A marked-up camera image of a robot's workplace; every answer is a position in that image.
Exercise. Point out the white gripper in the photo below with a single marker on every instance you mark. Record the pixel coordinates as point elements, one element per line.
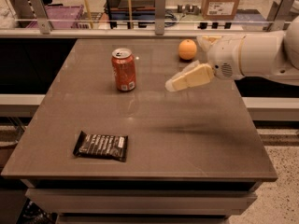
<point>224,57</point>

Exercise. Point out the red coke can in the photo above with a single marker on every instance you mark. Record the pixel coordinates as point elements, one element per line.
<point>123,63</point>

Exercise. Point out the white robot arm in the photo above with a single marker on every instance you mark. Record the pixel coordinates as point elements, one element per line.
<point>270,55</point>

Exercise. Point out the orange fruit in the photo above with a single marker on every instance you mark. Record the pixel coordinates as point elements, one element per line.
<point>187,49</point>

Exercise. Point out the cardboard box with label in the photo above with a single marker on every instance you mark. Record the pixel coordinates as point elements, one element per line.
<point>219,9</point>

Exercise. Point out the black snack bar wrapper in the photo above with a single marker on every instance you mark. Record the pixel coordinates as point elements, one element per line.
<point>101,146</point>

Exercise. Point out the glass railing panel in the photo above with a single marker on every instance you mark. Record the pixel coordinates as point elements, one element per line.
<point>138,16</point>

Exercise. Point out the purple plastic crate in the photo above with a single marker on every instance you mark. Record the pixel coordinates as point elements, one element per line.
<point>64,17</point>

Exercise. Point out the metal railing post middle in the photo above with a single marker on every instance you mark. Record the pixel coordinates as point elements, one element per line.
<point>159,16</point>

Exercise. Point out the metal railing post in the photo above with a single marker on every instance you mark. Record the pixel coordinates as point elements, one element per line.
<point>278,15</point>
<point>159,16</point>
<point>41,16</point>

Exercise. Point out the metal railing post right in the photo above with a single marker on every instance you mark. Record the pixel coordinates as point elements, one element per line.
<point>278,15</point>

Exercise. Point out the metal railing post left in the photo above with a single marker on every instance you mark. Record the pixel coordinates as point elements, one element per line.
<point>41,16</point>

